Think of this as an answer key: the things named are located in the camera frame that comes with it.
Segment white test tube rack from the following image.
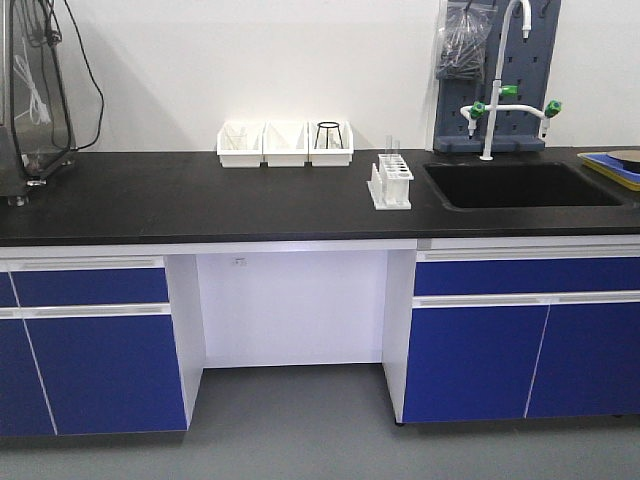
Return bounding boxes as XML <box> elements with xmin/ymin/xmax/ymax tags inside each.
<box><xmin>367</xmin><ymin>154</ymin><xmax>414</xmax><ymax>210</ymax></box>

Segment clear rear test tube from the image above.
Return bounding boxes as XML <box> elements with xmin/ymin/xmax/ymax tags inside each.
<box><xmin>385</xmin><ymin>135</ymin><xmax>393</xmax><ymax>156</ymax></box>

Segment blue pegboard drying rack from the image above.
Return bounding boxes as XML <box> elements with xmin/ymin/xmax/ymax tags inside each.
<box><xmin>433</xmin><ymin>1</ymin><xmax>561</xmax><ymax>154</ymax></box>

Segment white right storage bin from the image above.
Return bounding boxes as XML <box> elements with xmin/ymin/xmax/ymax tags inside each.
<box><xmin>308</xmin><ymin>120</ymin><xmax>354</xmax><ymax>167</ymax></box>

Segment white storage bin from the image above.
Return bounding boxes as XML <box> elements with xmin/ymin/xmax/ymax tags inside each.
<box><xmin>216</xmin><ymin>121</ymin><xmax>265</xmax><ymax>168</ymax></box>
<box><xmin>263</xmin><ymin>121</ymin><xmax>309</xmax><ymax>168</ymax></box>
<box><xmin>308</xmin><ymin>120</ymin><xmax>354</xmax><ymax>167</ymax></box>

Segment white middle storage bin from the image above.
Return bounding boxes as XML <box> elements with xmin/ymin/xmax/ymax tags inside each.
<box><xmin>263</xmin><ymin>121</ymin><xmax>309</xmax><ymax>168</ymax></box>

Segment white left storage bin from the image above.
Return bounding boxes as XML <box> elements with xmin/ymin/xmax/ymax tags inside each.
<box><xmin>216</xmin><ymin>121</ymin><xmax>265</xmax><ymax>168</ymax></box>

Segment clear beaker with yellow rod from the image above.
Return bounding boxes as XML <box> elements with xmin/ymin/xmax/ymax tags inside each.
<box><xmin>224</xmin><ymin>124</ymin><xmax>247</xmax><ymax>151</ymax></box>

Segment black lab sink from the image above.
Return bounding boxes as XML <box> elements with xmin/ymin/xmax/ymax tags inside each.
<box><xmin>425</xmin><ymin>163</ymin><xmax>622</xmax><ymax>209</ymax></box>

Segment right blue cabinet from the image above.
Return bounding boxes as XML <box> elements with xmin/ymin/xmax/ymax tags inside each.
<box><xmin>396</xmin><ymin>257</ymin><xmax>639</xmax><ymax>423</ymax></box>

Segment blue cabinet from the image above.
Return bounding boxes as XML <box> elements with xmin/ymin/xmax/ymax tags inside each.
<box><xmin>1</xmin><ymin>257</ymin><xmax>190</xmax><ymax>436</ymax></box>
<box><xmin>396</xmin><ymin>257</ymin><xmax>639</xmax><ymax>423</ymax></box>

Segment white lab faucet green knobs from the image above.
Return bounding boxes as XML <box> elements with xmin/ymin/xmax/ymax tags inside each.
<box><xmin>460</xmin><ymin>0</ymin><xmax>562</xmax><ymax>161</ymax></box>

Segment plastic bag of black pegs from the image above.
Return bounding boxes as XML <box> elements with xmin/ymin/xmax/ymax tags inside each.
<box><xmin>435</xmin><ymin>1</ymin><xmax>497</xmax><ymax>82</ymax></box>

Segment left blue cabinet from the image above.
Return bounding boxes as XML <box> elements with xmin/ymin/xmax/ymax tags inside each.
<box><xmin>1</xmin><ymin>257</ymin><xmax>190</xmax><ymax>436</ymax></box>

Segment steel lab appliance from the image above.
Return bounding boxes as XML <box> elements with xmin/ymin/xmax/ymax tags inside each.
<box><xmin>1</xmin><ymin>1</ymin><xmax>76</xmax><ymax>206</ymax></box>

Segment yellow tray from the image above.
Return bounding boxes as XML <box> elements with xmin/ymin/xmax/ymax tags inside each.
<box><xmin>577</xmin><ymin>152</ymin><xmax>639</xmax><ymax>192</ymax></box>

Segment black wire tripod stand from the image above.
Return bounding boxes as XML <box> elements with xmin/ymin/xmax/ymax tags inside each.
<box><xmin>314</xmin><ymin>121</ymin><xmax>344</xmax><ymax>150</ymax></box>

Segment black power cable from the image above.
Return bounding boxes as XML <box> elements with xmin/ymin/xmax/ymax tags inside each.
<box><xmin>27</xmin><ymin>0</ymin><xmax>106</xmax><ymax>152</ymax></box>

